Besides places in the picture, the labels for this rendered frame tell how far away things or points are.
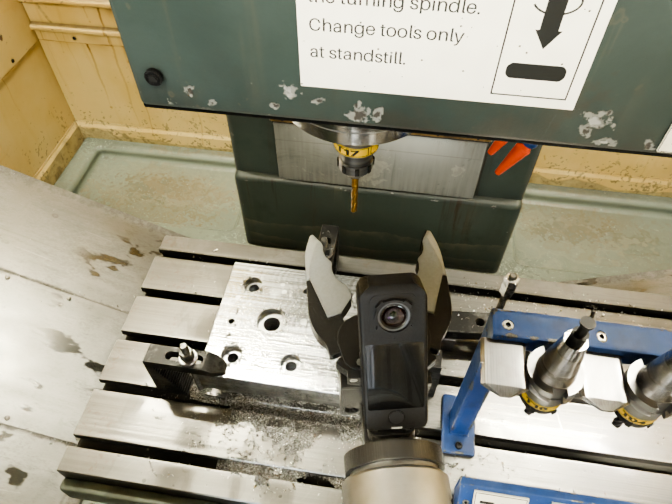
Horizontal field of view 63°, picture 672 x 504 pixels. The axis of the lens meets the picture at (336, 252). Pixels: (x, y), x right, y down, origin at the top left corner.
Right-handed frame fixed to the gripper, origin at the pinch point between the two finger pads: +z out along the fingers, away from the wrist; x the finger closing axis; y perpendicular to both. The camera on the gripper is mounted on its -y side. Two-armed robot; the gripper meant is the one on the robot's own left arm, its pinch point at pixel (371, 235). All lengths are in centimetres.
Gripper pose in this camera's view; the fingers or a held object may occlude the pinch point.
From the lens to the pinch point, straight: 49.2
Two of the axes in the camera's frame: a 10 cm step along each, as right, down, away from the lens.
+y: 0.0, 6.0, 8.0
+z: -0.5, -8.0, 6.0
